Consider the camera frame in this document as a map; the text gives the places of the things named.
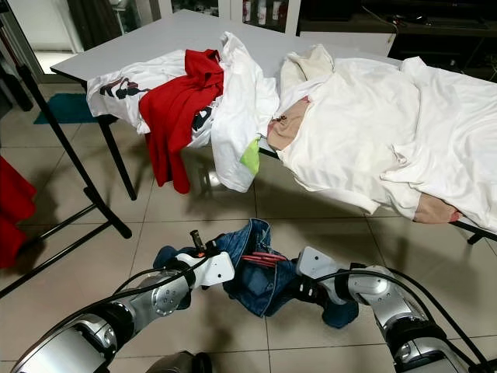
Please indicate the blue denim garment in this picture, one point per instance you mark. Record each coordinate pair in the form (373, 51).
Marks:
(260, 284)

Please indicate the red plastic hanger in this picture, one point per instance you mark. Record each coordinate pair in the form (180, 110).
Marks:
(264, 259)

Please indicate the white t-shirt with green patch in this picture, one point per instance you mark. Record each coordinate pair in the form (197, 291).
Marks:
(241, 116)

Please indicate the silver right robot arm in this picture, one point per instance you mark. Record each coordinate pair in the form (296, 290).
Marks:
(404, 307)

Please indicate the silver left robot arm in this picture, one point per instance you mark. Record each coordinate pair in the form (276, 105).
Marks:
(109, 318)

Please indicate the crumpled red garment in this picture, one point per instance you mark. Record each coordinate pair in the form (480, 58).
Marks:
(175, 109)

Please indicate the red collared shirt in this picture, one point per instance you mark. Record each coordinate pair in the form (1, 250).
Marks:
(12, 202)

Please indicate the teal floor mat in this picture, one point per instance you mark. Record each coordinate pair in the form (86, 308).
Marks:
(66, 109)

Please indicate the cream knit garment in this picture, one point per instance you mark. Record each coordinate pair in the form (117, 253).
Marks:
(303, 66)

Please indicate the grey table black legs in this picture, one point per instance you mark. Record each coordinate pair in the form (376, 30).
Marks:
(155, 39)

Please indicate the white glass door cabinet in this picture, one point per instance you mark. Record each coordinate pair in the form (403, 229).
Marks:
(233, 12)

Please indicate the dark curtain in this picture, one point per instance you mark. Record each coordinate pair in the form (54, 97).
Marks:
(97, 23)

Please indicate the white drawer front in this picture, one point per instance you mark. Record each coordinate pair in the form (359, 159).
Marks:
(345, 43)

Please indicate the black TV stand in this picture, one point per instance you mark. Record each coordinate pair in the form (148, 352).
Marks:
(404, 31)

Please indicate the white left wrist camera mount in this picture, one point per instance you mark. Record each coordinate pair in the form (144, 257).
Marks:
(211, 270)

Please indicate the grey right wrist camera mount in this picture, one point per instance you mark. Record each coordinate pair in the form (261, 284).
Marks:
(318, 263)

